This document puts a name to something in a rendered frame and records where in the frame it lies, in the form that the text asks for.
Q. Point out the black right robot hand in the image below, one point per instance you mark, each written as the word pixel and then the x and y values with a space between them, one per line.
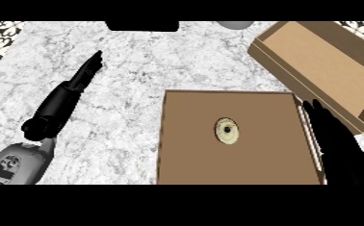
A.
pixel 340 146

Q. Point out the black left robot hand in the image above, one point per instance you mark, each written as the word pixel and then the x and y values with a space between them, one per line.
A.
pixel 57 105

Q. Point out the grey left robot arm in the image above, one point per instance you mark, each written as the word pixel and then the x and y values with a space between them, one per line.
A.
pixel 21 164

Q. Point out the brown wooden tray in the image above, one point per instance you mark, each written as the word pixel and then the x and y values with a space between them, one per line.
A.
pixel 238 140

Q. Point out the open cardboard box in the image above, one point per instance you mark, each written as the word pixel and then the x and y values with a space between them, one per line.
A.
pixel 316 63

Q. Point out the black appliance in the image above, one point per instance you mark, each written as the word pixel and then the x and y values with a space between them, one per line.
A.
pixel 143 25

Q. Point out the grey round object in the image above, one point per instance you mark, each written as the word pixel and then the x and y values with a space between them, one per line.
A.
pixel 236 24

